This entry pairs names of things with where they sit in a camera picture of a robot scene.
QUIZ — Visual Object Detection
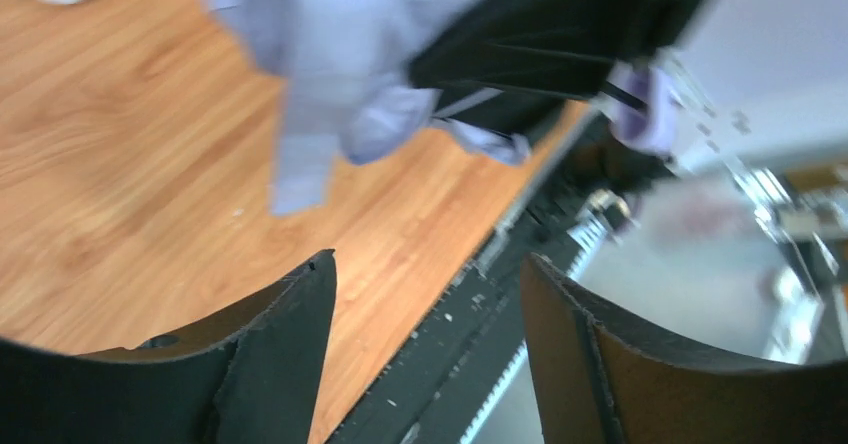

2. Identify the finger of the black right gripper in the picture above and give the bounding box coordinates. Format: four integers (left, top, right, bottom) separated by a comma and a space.
409, 0, 704, 134

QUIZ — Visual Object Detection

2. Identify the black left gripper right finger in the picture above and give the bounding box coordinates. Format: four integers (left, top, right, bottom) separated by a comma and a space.
520, 255, 847, 443

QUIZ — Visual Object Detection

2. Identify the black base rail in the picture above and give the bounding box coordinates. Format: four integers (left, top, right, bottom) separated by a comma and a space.
324, 116, 670, 444

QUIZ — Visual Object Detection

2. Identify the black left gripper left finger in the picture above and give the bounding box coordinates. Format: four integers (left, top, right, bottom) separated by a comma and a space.
1, 249, 337, 443

